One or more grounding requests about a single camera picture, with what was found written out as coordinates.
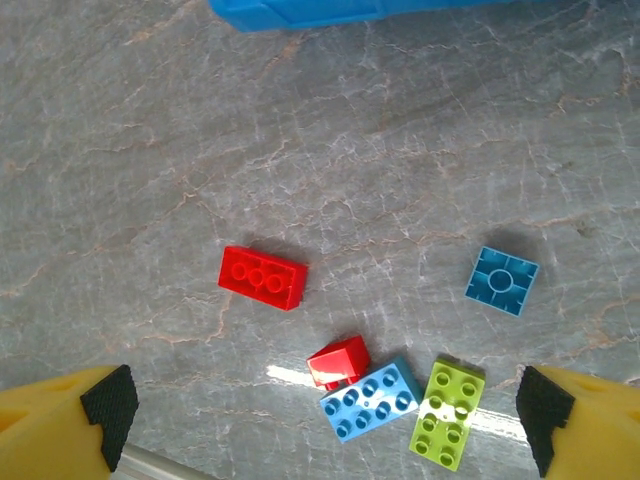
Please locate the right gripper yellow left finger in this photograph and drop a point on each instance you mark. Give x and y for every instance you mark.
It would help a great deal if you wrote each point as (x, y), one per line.
(45, 430)

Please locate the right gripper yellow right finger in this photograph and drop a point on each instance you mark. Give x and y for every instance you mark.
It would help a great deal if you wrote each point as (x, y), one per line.
(595, 430)

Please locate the green lego brick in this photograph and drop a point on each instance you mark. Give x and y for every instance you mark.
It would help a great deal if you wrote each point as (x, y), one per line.
(447, 412)

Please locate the small blue lego brick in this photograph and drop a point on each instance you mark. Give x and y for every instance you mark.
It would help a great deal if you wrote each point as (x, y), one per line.
(501, 281)

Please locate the small red lego brick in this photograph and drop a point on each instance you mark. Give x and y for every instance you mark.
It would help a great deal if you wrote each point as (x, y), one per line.
(339, 362)

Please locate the blue plastic bin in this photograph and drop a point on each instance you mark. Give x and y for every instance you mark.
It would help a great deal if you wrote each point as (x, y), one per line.
(325, 12)

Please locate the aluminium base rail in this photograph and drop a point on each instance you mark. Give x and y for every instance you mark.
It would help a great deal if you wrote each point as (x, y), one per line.
(155, 465)

